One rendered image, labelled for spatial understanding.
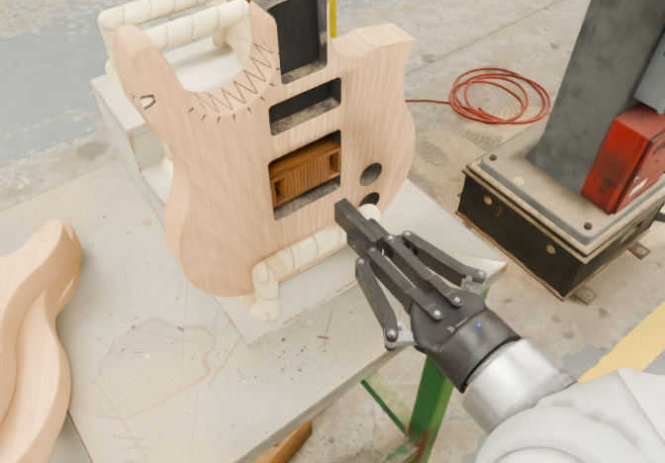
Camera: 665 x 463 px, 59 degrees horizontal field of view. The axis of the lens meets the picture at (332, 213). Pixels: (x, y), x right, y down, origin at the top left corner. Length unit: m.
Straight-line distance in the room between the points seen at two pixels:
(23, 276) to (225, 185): 0.32
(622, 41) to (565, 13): 1.83
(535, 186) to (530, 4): 1.75
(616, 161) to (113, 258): 1.39
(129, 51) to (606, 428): 0.42
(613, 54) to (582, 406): 1.46
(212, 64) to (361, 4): 2.48
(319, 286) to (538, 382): 0.41
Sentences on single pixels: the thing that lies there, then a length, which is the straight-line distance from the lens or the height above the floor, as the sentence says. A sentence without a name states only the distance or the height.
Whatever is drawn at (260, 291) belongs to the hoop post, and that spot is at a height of 1.02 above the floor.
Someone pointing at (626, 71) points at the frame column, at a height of 0.74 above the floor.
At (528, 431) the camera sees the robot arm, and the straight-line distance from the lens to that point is 0.33.
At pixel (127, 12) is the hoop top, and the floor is 1.21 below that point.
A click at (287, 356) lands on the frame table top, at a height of 0.93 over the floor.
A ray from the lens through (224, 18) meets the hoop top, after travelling 0.89.
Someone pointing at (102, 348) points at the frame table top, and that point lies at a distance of 0.87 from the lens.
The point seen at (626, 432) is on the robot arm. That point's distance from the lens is 0.35.
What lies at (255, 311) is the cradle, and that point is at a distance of 0.80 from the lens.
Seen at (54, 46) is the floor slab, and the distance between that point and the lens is 3.35.
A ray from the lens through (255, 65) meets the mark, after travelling 0.60.
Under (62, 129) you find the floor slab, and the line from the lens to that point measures 2.79.
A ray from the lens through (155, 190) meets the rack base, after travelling 0.90.
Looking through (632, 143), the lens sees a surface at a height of 0.58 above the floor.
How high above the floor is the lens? 1.64
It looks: 49 degrees down
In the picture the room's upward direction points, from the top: straight up
